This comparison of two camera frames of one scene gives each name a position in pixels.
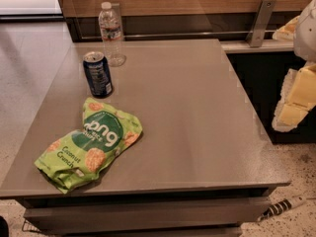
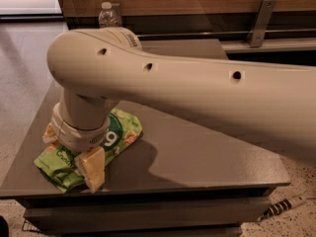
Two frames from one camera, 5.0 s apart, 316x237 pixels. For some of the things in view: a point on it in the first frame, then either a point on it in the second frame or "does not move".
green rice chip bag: (83, 154) does not move
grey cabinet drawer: (144, 216) does not move
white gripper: (306, 34) → (75, 134)
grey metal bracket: (256, 33) does not move
